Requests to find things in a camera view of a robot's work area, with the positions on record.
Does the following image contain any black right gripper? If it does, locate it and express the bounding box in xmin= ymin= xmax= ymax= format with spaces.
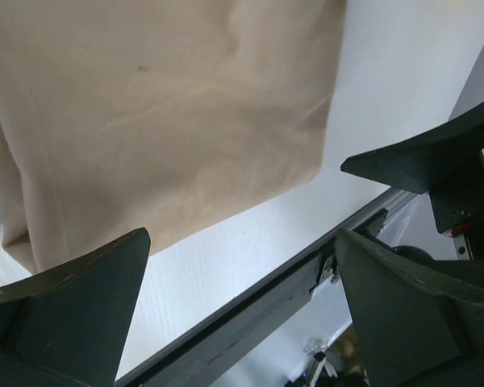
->
xmin=340 ymin=101 xmax=484 ymax=260

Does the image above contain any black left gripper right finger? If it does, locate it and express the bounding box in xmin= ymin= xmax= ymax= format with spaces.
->
xmin=335 ymin=230 xmax=484 ymax=386

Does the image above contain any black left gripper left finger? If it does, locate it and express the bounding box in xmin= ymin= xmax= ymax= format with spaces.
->
xmin=0 ymin=228 xmax=151 ymax=386

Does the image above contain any beige t shirt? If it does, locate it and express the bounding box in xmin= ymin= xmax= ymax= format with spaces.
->
xmin=0 ymin=1 xmax=347 ymax=273

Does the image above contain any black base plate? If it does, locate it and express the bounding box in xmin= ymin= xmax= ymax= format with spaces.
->
xmin=115 ymin=207 xmax=390 ymax=387

